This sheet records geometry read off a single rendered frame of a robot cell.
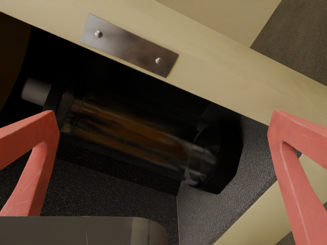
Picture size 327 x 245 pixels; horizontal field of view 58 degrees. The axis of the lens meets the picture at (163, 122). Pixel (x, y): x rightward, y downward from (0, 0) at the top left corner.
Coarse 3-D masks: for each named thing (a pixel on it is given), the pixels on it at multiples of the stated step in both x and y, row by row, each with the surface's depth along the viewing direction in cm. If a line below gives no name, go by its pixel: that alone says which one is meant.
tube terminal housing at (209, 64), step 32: (0, 0) 20; (32, 0) 20; (64, 0) 20; (96, 0) 22; (128, 0) 26; (64, 32) 21; (160, 32) 23; (192, 32) 27; (128, 64) 23; (192, 64) 23; (224, 64) 24; (256, 64) 29; (224, 96) 24; (256, 96) 24; (288, 96) 25; (320, 96) 31; (320, 192) 31; (256, 224) 34; (288, 224) 34
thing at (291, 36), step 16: (288, 0) 56; (304, 0) 50; (320, 0) 46; (272, 16) 59; (288, 16) 54; (304, 16) 49; (320, 16) 45; (272, 32) 57; (288, 32) 52; (304, 32) 47; (320, 32) 44; (256, 48) 60; (272, 48) 55; (288, 48) 50; (304, 48) 46; (320, 48) 42; (288, 64) 48; (304, 64) 44; (320, 64) 41; (320, 80) 40; (288, 240) 35
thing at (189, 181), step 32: (96, 96) 33; (128, 96) 34; (64, 128) 32; (96, 128) 33; (128, 128) 33; (160, 128) 34; (192, 128) 36; (128, 160) 36; (160, 160) 35; (192, 160) 36
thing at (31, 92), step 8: (64, 72) 33; (32, 80) 34; (40, 80) 35; (56, 80) 32; (64, 80) 32; (24, 88) 33; (32, 88) 33; (40, 88) 34; (48, 88) 34; (56, 88) 32; (24, 96) 34; (32, 96) 34; (40, 96) 34; (48, 96) 32; (56, 96) 31; (40, 104) 34; (48, 104) 32; (56, 104) 31
